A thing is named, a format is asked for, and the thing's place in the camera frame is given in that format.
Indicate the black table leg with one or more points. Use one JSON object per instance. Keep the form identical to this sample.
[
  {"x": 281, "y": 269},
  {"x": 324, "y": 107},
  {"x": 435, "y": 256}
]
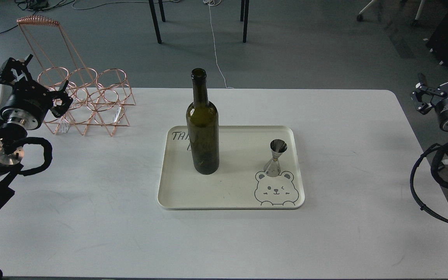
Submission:
[
  {"x": 244, "y": 17},
  {"x": 151, "y": 4}
]

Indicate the black table leg left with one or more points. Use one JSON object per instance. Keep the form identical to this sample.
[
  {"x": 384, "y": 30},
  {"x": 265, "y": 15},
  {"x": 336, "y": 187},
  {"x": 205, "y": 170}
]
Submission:
[{"x": 151, "y": 4}]

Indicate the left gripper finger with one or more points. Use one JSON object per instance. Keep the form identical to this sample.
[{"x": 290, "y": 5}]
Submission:
[
  {"x": 64, "y": 98},
  {"x": 13, "y": 71}
]

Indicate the steel double jigger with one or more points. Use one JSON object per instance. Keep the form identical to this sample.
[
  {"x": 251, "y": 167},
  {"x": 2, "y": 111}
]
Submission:
[{"x": 272, "y": 167}]

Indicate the black table leg right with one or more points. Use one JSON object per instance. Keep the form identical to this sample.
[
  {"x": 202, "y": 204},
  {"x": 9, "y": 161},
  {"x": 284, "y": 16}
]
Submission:
[{"x": 244, "y": 17}]

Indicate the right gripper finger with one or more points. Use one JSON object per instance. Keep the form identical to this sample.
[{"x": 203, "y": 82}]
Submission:
[{"x": 426, "y": 98}]

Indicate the copper wire wine rack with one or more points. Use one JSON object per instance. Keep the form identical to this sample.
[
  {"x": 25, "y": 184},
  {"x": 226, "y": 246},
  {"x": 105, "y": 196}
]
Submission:
[{"x": 98, "y": 98}]

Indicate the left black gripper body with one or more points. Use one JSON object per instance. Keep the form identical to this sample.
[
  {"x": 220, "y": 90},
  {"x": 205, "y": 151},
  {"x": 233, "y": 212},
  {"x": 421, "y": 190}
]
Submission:
[{"x": 30, "y": 101}]

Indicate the cream bear serving tray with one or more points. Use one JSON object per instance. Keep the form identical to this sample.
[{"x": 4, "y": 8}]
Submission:
[{"x": 239, "y": 182}]

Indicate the dark green wine bottle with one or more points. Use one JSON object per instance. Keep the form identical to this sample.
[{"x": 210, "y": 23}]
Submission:
[{"x": 202, "y": 120}]

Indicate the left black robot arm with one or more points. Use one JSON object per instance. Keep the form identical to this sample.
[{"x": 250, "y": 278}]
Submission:
[{"x": 13, "y": 137}]

